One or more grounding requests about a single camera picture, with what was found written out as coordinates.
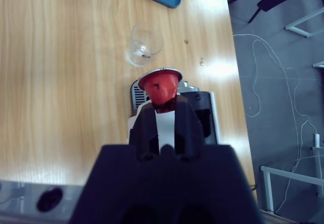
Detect white metal frame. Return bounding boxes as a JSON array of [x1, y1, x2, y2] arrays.
[[260, 132, 324, 217], [285, 7, 324, 39]]

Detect white capsule coffee machine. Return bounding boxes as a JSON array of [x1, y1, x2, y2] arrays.
[[127, 79, 221, 147]]

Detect clear drinking glass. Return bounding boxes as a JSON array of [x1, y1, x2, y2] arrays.
[[126, 22, 164, 68]]

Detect red coffee capsule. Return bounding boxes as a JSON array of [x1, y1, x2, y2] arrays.
[[138, 67, 183, 115]]

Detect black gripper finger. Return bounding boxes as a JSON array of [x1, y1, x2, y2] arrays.
[[129, 102, 160, 159], [174, 96, 205, 158]]

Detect white floor cable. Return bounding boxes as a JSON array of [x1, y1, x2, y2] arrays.
[[232, 33, 324, 214]]

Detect metal drip tray grate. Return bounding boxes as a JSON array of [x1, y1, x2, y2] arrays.
[[130, 80, 146, 111]]

